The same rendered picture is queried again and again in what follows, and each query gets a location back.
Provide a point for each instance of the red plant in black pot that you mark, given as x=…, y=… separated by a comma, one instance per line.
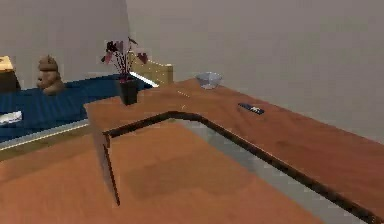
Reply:
x=126, y=86

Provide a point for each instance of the bed with blue cover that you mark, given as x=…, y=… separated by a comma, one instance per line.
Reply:
x=50, y=106

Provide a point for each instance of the brown teddy bear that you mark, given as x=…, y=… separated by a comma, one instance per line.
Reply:
x=49, y=77

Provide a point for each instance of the white book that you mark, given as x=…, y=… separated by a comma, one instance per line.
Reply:
x=10, y=118

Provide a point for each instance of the brown wooden desk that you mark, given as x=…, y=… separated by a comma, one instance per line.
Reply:
x=300, y=140

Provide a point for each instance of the dark wooden nightstand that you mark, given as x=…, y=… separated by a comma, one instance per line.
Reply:
x=6, y=75

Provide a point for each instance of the clear glass bowl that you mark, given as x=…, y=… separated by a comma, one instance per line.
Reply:
x=209, y=80

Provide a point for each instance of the dark blue remote control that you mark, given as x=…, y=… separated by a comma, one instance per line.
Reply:
x=251, y=108

